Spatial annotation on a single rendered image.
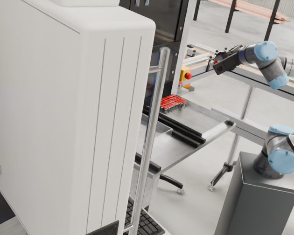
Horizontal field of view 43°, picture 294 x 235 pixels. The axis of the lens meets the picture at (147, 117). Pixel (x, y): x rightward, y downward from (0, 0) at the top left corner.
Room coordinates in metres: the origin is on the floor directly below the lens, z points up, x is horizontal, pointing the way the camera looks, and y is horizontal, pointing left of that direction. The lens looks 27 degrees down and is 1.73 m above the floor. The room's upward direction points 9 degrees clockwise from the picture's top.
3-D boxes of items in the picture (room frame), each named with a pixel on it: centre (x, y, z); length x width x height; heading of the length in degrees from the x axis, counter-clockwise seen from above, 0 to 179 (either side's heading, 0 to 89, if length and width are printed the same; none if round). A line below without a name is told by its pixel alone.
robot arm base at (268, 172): (1.50, -0.61, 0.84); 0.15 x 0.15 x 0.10
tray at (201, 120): (1.71, -0.20, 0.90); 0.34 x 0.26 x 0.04; 54
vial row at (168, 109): (1.76, -0.13, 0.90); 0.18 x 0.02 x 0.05; 144
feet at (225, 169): (2.52, -0.71, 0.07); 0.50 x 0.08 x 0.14; 145
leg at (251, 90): (2.52, -0.71, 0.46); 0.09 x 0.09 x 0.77; 55
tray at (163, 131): (1.50, 0.09, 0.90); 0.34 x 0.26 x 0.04; 55
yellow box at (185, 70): (2.05, -0.15, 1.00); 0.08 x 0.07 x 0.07; 55
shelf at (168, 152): (1.60, -0.07, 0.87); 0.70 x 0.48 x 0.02; 145
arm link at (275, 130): (1.49, -0.61, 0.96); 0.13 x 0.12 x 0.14; 172
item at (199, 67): (2.37, -0.20, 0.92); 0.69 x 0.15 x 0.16; 145
